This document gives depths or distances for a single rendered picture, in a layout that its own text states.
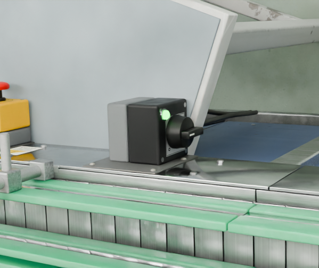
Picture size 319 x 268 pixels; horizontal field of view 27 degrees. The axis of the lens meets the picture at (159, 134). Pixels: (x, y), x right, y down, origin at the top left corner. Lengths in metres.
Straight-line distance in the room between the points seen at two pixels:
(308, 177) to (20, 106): 0.48
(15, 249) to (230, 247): 0.27
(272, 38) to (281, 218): 0.54
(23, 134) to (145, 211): 0.39
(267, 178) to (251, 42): 0.37
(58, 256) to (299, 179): 0.30
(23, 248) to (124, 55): 0.31
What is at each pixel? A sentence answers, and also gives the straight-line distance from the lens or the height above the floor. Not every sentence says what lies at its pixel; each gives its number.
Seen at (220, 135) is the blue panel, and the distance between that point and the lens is 1.20.
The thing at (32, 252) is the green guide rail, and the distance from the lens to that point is 0.85.
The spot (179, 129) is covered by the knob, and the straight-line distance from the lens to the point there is 0.86.
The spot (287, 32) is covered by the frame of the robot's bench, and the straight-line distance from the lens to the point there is 1.25.
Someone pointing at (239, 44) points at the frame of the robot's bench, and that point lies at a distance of 1.07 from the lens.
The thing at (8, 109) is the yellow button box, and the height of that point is 0.80.
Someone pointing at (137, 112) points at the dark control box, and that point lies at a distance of 0.86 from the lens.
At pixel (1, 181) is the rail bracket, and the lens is 0.84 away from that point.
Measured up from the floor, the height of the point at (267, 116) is 0.25.
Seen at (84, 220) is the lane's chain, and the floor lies 0.88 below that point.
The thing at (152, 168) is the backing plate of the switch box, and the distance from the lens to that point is 0.83.
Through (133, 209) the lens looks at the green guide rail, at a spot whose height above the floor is 0.96.
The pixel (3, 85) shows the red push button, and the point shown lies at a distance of 1.06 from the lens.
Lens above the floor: 1.55
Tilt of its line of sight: 58 degrees down
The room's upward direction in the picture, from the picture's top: 107 degrees counter-clockwise
